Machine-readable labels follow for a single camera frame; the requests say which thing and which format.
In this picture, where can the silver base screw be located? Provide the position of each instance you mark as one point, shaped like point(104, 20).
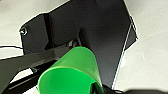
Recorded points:
point(24, 31)

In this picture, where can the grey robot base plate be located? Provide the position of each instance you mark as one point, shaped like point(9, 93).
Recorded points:
point(100, 26)

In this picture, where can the silver cylindrical base hub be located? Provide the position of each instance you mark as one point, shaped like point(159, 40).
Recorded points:
point(75, 42)

